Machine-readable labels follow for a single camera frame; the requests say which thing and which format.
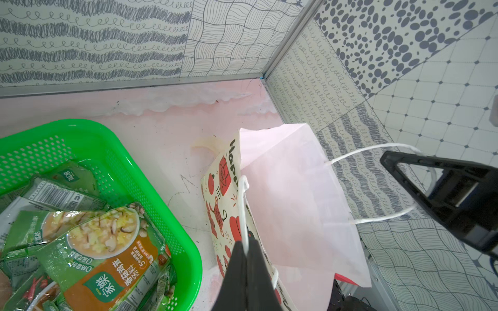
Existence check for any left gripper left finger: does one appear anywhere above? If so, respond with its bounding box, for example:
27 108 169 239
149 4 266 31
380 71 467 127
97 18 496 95
211 241 248 311

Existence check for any green plastic basket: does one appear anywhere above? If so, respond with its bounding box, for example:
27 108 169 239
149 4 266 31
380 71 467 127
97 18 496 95
1 119 202 310

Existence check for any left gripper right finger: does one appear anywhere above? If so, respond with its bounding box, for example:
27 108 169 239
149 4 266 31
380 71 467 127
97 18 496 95
246 238 281 311

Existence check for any green orange soup packet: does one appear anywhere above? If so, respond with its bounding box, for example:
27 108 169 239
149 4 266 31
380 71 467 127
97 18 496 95
38 202 169 310

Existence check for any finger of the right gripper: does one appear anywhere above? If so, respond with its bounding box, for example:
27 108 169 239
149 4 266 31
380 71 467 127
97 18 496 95
380 151 497 255

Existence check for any white red paper gift bag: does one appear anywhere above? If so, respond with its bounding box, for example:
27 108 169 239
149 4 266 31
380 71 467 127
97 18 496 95
196 124 374 310

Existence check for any barcode soup packet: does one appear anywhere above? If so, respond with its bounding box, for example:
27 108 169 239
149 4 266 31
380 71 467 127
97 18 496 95
1 177 110 250

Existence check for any black plastic tool case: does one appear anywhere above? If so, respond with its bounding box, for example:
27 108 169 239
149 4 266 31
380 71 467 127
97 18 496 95
327 280 376 311

